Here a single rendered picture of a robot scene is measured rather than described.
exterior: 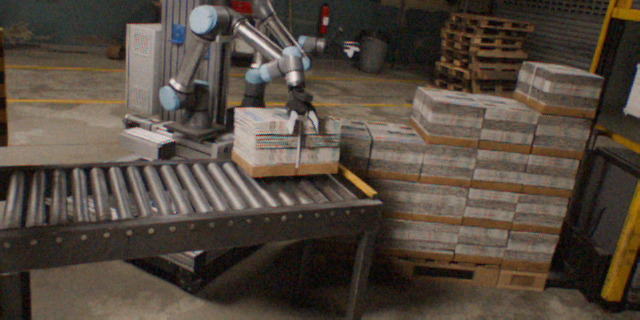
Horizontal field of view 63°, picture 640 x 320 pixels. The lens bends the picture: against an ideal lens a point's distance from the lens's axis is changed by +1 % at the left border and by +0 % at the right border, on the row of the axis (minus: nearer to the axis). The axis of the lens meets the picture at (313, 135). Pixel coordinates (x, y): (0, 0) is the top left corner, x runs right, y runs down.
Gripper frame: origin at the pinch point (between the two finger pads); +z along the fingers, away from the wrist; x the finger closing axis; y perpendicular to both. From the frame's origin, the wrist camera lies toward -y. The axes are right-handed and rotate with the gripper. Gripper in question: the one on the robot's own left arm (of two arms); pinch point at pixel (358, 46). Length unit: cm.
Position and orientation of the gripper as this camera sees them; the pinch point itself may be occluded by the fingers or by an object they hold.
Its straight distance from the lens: 307.9
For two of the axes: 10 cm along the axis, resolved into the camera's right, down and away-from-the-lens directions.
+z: 9.9, 1.4, -0.4
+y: -1.1, 9.0, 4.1
